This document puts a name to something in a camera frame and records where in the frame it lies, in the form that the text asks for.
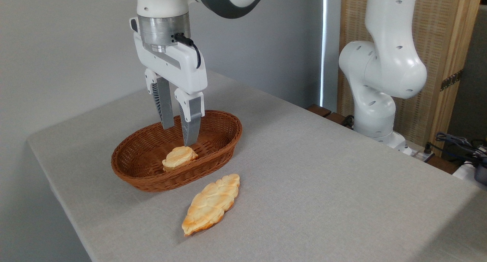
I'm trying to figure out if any brown oval wicker basket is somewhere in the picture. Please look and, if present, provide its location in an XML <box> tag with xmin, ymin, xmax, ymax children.
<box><xmin>111</xmin><ymin>110</ymin><xmax>243</xmax><ymax>192</ymax></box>

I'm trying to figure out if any grey box with white strip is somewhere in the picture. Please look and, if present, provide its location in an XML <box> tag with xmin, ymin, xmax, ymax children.
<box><xmin>452</xmin><ymin>161</ymin><xmax>487</xmax><ymax>191</ymax></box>

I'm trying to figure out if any long braided bread loaf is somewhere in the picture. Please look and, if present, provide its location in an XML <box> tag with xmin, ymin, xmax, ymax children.
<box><xmin>181</xmin><ymin>173</ymin><xmax>240</xmax><ymax>237</ymax></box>

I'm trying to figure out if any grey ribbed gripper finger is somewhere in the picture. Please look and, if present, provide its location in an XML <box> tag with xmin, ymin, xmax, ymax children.
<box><xmin>144</xmin><ymin>68</ymin><xmax>175</xmax><ymax>130</ymax></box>
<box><xmin>174</xmin><ymin>88</ymin><xmax>205</xmax><ymax>147</ymax></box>

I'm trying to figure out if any small round bread piece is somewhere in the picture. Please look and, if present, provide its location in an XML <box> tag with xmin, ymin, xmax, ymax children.
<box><xmin>162</xmin><ymin>146</ymin><xmax>199</xmax><ymax>173</ymax></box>

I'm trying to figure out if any brown wooden base board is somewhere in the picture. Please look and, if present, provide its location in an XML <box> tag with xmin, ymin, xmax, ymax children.
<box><xmin>306</xmin><ymin>104</ymin><xmax>355</xmax><ymax>128</ymax></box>

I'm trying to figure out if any wooden woven folding screen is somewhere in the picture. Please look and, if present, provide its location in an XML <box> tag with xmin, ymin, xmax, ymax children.
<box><xmin>337</xmin><ymin>0</ymin><xmax>484</xmax><ymax>156</ymax></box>

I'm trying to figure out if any grey tablecloth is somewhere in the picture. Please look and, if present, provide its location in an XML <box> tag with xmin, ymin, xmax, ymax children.
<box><xmin>27</xmin><ymin>70</ymin><xmax>487</xmax><ymax>262</ymax></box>

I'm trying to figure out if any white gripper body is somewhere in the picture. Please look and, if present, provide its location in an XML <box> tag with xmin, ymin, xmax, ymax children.
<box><xmin>129</xmin><ymin>17</ymin><xmax>208</xmax><ymax>95</ymax></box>

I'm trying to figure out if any bundle of dark cables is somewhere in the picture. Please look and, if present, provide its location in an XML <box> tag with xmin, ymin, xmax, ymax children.
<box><xmin>435</xmin><ymin>132</ymin><xmax>487</xmax><ymax>167</ymax></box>

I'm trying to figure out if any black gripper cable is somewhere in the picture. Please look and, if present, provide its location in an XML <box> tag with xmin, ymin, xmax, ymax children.
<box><xmin>173</xmin><ymin>33</ymin><xmax>202</xmax><ymax>69</ymax></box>

